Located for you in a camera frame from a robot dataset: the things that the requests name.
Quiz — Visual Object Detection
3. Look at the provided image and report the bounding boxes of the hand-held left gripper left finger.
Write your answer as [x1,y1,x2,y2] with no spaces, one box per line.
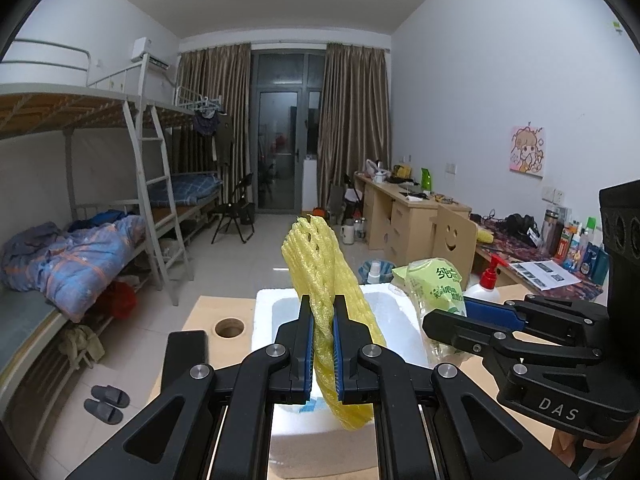
[65,295,316,480]

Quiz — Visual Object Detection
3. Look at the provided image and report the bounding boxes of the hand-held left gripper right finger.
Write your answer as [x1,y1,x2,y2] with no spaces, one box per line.
[332,295,581,480]

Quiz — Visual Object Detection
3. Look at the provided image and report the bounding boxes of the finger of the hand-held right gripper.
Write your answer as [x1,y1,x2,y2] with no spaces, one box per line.
[421,307,606,366]
[462,295,608,346]

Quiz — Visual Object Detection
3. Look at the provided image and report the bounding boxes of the green tissue packet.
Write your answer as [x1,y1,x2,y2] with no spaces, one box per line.
[391,257,473,366]

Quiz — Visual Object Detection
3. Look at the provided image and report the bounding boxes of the white foam box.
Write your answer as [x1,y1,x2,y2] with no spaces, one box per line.
[251,285,436,480]

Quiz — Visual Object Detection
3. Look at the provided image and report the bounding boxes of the yellow foam net sleeve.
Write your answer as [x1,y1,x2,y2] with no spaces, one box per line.
[281,214,388,431]

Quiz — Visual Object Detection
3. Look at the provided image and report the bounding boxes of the person's right hand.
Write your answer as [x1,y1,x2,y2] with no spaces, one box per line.
[607,407,640,466]

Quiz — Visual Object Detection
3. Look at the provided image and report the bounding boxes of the white lotion pump bottle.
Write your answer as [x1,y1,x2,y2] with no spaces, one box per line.
[462,254,511,306]

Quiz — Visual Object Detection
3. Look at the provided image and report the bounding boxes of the group of toiletry bottles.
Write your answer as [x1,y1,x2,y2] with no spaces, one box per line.
[560,216,611,286]

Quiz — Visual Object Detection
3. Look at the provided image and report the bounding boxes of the dark patterned desk mat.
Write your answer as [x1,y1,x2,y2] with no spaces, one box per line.
[470,215,606,291]

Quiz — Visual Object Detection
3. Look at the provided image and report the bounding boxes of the printed paper sheet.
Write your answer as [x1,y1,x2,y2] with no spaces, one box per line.
[507,259,583,291]

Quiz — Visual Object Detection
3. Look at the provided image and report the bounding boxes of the dark thermos flask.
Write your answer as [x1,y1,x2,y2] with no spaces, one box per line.
[540,208,563,256]

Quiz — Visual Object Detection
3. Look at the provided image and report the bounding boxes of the wooden smiley chair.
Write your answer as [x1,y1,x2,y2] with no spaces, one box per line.
[431,204,478,286]

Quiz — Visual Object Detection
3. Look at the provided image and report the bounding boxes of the blue waste bin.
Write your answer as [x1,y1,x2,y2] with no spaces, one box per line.
[361,258,398,286]

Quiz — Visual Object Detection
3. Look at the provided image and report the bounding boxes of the black phone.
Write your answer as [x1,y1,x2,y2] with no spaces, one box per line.
[159,330,208,406]

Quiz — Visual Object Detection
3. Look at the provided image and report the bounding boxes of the light wooden desk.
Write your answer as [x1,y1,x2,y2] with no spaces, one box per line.
[354,171,473,266]

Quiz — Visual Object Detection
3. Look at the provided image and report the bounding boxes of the black folding chair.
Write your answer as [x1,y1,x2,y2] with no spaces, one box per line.
[210,172,256,245]

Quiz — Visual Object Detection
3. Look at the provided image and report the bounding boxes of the red bag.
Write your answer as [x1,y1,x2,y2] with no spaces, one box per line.
[95,280,138,321]

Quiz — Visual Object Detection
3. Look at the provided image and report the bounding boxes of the dark slipper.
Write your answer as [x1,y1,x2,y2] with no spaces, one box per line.
[91,385,131,408]
[83,398,123,425]

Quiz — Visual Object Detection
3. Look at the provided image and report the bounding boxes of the blue checked bedsheet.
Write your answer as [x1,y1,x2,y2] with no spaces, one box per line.
[147,172,223,208]

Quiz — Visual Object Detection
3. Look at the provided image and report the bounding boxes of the beige cloth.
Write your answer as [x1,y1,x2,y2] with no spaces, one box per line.
[57,325,106,368]

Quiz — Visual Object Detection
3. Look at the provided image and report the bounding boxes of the glass balcony door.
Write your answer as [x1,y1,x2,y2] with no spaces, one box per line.
[250,50,326,213]

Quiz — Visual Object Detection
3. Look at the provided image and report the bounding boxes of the dark hanging clothes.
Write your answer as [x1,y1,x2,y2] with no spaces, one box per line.
[192,107,235,166]

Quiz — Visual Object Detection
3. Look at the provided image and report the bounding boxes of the blue patterned quilt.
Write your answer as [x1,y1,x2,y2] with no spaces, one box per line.
[0,212,148,323]

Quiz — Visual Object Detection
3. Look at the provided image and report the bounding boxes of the brown curtain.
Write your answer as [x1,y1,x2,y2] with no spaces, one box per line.
[319,42,392,211]
[177,42,252,211]

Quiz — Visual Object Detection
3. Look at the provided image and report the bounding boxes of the white air conditioner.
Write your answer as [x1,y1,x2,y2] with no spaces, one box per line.
[131,37,170,70]

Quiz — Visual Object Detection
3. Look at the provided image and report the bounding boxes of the metal bunk bed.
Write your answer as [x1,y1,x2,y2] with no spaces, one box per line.
[0,37,256,401]

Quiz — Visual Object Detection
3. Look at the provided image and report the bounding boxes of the cartoon wall poster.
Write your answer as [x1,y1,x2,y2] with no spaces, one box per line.
[509,122,547,179]

